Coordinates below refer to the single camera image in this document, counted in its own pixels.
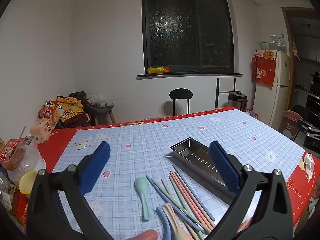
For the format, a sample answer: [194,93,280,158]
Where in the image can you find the blue chopstick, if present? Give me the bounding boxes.
[172,164,216,218]
[145,174,205,233]

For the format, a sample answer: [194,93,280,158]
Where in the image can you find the yellow clothes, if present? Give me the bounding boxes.
[57,96,84,123]

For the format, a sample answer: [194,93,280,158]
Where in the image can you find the pink chopstick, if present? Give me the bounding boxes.
[174,170,216,222]
[170,172,213,228]

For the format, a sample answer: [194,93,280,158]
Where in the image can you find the dark rice cooker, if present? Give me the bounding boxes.
[228,90,248,113]

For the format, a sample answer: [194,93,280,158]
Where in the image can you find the peach snack packet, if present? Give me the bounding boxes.
[30,117,60,141]

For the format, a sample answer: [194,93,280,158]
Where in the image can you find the dark red clothes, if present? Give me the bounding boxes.
[61,112,92,128]

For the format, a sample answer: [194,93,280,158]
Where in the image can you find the beige spoon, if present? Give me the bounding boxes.
[161,203,190,240]

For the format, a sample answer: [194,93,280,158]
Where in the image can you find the black round chair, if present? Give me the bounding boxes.
[169,88,193,117]
[292,104,310,142]

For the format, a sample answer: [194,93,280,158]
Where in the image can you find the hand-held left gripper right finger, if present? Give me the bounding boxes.
[207,140,293,240]

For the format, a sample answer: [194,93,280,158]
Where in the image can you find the red tablecloth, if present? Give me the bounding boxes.
[15,106,320,240]

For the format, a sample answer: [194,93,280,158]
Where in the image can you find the wooden door frame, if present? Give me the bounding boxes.
[281,7,320,111]

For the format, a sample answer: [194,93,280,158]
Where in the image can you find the yellow snack packet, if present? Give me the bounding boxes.
[147,67,171,74]

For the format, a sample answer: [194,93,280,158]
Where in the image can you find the white crumpled tissue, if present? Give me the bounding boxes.
[299,152,316,180]

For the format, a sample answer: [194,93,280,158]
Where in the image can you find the black window sill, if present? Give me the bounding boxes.
[136,72,243,81]

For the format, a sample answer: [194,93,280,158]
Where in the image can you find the cream mug yellow rim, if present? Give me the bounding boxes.
[19,170,38,195]

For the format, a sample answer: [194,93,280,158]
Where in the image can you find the red printed cloth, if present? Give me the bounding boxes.
[251,50,278,89]

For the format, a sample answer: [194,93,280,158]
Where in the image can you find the thin spoon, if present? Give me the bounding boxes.
[18,126,27,145]

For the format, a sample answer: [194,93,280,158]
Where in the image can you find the orange snack bag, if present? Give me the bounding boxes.
[38,100,59,119]

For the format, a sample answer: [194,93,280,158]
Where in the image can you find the blue spoon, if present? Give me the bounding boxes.
[154,207,175,240]

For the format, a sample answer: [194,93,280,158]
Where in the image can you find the crumpled clear plastic bag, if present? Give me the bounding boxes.
[269,33,287,53]

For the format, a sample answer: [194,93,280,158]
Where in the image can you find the blue checked table mat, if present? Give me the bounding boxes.
[54,109,307,240]

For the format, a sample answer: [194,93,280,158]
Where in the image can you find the black metal rack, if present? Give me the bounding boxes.
[216,77,237,109]

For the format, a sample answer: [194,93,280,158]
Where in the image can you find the grey stool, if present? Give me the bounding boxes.
[82,102,117,126]

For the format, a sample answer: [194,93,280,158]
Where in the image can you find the dark window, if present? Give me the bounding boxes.
[141,0,235,74]

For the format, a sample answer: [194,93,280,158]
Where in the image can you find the green spoon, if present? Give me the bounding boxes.
[134,177,152,222]

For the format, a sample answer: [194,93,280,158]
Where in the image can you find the beige chopstick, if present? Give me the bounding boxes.
[161,179,199,240]

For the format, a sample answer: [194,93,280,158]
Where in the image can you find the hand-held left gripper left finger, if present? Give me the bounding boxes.
[26,141,114,240]

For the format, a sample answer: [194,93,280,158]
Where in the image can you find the metal utensil tray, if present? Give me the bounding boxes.
[165,137,242,205]

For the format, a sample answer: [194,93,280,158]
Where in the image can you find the cream fridge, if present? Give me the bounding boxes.
[252,50,291,130]

